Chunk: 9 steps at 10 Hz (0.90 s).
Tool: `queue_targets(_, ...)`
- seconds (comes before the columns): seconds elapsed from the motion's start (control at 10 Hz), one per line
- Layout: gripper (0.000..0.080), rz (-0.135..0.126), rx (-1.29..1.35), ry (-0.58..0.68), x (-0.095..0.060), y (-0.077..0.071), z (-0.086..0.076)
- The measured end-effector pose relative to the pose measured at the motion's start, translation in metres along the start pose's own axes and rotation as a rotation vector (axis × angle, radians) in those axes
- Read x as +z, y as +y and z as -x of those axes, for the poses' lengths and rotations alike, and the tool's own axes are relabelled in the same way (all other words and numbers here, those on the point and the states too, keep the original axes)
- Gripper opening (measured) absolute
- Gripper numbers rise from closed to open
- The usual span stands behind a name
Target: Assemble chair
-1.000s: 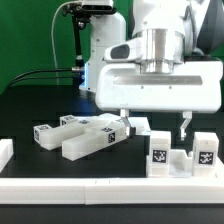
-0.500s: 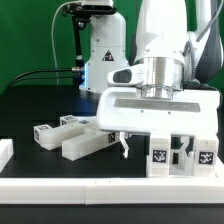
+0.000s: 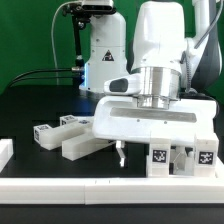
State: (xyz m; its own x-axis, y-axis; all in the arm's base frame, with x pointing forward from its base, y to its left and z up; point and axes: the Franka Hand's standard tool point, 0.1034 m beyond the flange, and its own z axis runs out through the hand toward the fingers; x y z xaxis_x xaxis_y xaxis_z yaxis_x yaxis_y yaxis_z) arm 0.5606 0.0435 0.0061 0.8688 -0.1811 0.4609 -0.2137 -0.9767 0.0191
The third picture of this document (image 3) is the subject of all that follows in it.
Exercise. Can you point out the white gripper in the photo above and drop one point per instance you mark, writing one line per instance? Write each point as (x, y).
(119, 118)

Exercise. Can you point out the white chair side frame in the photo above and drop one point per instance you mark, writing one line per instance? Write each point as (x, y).
(74, 135)

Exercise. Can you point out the white chair seat block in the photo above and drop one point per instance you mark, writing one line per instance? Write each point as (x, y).
(181, 163)

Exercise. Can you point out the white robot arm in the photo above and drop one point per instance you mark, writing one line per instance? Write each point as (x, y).
(158, 102)

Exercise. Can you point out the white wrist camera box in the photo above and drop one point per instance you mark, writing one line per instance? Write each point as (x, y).
(126, 85)

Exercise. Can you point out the white border fence frame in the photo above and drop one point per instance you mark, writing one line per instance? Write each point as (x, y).
(113, 191)

